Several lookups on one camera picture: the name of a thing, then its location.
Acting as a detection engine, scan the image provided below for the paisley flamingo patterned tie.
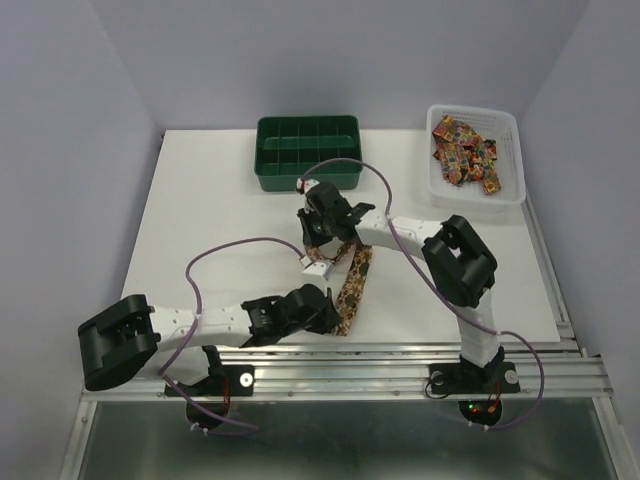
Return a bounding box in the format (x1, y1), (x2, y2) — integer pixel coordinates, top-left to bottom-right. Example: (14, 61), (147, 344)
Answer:
(304, 242), (373, 337)

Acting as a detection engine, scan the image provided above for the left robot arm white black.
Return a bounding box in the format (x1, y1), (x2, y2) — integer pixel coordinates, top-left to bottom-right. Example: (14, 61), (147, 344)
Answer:
(78, 284), (341, 394)

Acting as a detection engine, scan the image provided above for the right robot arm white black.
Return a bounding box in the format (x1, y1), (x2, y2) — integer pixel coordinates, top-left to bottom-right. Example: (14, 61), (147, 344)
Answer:
(296, 178), (504, 390)

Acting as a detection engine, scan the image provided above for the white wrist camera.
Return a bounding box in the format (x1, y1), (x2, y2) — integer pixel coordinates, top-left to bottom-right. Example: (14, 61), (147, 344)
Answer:
(303, 260), (334, 281)
(295, 177), (319, 195)

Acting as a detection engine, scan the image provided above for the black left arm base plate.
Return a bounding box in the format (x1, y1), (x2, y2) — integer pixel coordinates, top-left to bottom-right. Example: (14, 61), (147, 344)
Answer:
(177, 364), (255, 398)

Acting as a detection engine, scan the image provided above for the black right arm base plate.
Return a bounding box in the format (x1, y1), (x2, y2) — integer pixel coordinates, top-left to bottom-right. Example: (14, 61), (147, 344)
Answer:
(426, 362), (521, 398)

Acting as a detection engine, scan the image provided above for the colourful patterned tie in basket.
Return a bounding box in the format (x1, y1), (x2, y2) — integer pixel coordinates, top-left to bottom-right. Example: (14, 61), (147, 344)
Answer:
(432, 115), (502, 196)

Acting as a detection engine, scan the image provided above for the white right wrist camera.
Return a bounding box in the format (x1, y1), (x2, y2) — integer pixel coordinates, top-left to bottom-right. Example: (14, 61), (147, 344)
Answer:
(295, 177), (319, 195)

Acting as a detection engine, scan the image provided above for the aluminium mounting rail frame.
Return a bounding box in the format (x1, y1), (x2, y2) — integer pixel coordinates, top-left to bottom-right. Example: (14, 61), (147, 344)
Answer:
(61, 204), (639, 479)

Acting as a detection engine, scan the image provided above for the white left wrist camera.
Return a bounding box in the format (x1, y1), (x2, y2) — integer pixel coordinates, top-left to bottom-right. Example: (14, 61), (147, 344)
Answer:
(303, 260), (334, 281)

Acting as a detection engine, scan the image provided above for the white perforated plastic basket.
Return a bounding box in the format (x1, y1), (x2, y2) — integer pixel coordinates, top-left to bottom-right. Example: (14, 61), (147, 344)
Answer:
(426, 104), (526, 212)

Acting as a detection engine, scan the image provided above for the green divided plastic tray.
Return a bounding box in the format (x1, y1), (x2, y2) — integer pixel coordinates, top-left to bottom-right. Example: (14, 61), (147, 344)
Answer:
(254, 115), (362, 193)

